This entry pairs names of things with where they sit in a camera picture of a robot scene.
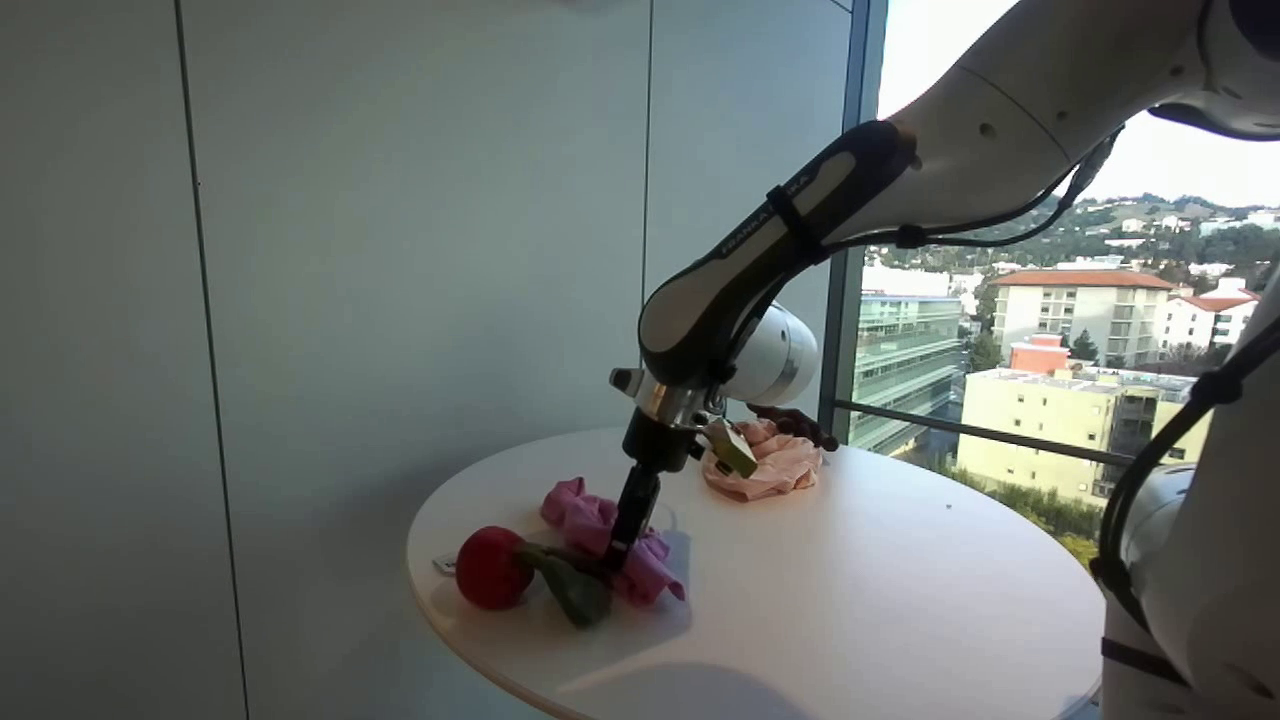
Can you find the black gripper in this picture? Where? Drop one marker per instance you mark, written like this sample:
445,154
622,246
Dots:
662,437

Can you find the purple cloth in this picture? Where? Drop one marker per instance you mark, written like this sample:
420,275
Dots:
582,515

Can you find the red plush radish green leaves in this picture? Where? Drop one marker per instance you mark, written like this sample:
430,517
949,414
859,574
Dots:
493,567

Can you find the peach pink cloth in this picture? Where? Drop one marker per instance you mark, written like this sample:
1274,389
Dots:
782,470

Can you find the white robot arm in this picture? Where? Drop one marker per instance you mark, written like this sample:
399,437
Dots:
1013,95

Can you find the glass office building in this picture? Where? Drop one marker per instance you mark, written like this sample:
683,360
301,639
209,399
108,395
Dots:
906,367

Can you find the yellow low building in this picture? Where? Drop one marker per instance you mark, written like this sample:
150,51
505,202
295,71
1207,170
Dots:
1055,427

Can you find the beige building red roof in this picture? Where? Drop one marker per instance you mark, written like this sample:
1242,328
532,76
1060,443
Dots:
1082,312

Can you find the yellowish wrist camera box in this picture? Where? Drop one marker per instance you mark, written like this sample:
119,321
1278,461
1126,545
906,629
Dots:
735,449

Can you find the dark window rail bar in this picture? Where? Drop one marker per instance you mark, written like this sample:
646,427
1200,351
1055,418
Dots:
987,434

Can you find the window frame post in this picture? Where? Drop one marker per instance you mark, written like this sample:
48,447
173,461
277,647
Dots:
866,54

